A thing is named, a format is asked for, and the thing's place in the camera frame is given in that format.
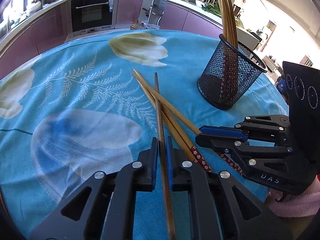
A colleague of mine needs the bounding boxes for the green leafy vegetables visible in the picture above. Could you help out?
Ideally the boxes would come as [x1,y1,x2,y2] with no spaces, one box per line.
[201,2,221,17]

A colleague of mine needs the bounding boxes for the bamboo chopstick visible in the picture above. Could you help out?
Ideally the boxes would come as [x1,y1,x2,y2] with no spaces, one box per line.
[132,68,245,176]
[131,72,213,173]

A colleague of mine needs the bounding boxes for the black mesh utensil holder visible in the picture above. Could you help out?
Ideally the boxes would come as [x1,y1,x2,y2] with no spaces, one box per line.
[197,34,267,110]

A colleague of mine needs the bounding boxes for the pink sleeve forearm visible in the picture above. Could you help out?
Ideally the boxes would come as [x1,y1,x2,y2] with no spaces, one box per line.
[265,176,319,218]

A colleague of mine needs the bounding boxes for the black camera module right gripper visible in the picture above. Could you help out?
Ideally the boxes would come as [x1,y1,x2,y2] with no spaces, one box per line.
[283,61,319,162]

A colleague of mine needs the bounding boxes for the black built-in oven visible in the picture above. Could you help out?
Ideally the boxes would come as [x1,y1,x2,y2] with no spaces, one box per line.
[69,0,118,35]

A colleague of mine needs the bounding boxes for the blue floral tablecloth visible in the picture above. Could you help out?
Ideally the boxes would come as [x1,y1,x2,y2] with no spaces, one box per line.
[1,30,289,237]

